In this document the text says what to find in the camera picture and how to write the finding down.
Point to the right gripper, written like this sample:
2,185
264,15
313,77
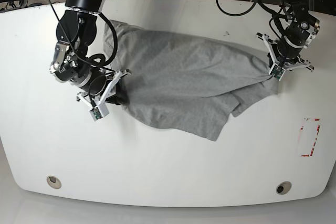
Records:
120,97

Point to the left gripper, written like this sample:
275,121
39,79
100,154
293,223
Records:
275,58

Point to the grey T-shirt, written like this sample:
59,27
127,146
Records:
189,83

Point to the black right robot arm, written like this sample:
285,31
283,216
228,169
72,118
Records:
76,31

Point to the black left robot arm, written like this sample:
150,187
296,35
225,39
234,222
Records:
302,28

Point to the red tape rectangle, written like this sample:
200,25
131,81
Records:
308,135

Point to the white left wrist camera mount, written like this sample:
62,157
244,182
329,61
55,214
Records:
282,58

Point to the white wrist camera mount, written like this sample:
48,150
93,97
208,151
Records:
282,58
102,95

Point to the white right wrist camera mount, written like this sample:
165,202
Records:
102,95

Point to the left table cable grommet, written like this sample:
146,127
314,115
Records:
53,182

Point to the table cable grommet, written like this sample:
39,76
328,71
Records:
53,182
283,188

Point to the right table cable grommet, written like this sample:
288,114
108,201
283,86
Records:
283,188

